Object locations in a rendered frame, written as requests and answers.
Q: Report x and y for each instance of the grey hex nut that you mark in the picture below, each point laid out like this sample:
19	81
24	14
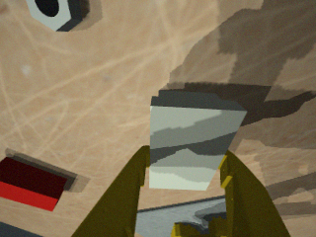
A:
59	15

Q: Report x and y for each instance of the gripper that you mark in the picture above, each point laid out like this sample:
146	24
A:
249	208

